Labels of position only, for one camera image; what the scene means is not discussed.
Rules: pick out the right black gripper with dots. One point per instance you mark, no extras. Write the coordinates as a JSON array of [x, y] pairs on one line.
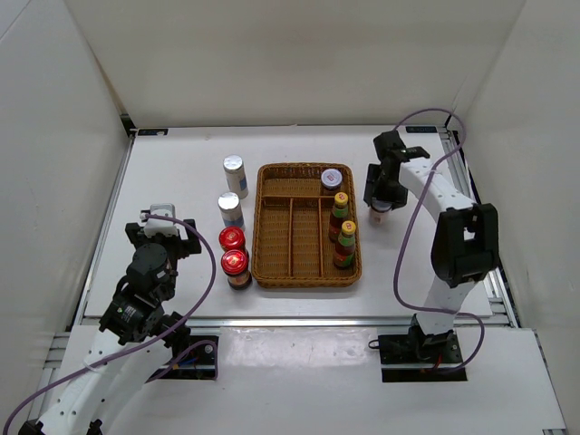
[[398, 198]]

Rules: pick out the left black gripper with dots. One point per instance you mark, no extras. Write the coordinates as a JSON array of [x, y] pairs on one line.
[[186, 246]]

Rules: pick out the white-lid paste jar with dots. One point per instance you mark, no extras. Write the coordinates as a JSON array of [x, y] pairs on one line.
[[378, 212], [331, 181]]

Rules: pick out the yellow-cap sauce bottle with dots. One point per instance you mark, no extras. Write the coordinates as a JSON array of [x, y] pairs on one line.
[[339, 213], [345, 245]]

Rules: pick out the red-lid sauce jar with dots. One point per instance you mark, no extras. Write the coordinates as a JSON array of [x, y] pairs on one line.
[[232, 238], [235, 264]]

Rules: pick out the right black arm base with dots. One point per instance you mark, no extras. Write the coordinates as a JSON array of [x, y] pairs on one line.
[[404, 359]]

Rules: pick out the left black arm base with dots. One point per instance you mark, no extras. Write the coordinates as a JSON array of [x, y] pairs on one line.
[[195, 360]]

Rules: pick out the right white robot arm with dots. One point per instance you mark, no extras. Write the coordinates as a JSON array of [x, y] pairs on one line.
[[465, 243]]

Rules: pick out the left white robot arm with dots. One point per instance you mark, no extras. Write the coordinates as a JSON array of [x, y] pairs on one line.
[[135, 335]]

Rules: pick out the right dark table label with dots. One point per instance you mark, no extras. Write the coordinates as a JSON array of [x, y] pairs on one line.
[[421, 129]]

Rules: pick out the dark table label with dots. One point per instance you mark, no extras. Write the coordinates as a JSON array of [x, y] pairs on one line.
[[152, 132], [421, 129]]

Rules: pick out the near silver-lid spice jar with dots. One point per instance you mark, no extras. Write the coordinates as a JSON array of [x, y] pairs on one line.
[[230, 209]]

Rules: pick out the silver-lid spice jar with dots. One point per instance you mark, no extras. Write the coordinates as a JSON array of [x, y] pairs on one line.
[[230, 209], [234, 168]]

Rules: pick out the far silver-lid spice jar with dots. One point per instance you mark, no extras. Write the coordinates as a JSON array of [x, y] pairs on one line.
[[234, 168]]

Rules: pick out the brown wicker divided basket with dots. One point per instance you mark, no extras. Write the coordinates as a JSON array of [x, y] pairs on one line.
[[291, 247]]

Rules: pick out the left dark table label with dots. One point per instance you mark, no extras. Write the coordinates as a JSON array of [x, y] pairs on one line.
[[152, 132]]

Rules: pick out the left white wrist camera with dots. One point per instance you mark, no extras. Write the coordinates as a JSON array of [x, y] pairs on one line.
[[153, 226]]

